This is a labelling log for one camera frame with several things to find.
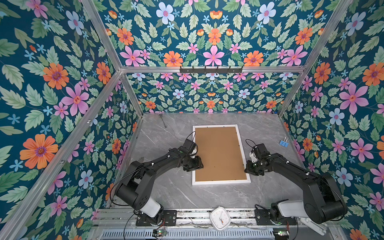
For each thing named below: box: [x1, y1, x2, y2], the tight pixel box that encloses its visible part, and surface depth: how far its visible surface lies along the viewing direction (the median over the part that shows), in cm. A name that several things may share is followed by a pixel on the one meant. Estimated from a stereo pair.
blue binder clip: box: [278, 136, 290, 148], surface depth 103 cm
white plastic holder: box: [300, 217, 328, 236], surface depth 71 cm
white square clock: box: [209, 206, 231, 231], surface depth 72 cm
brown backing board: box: [195, 126, 247, 182], surface depth 94 cm
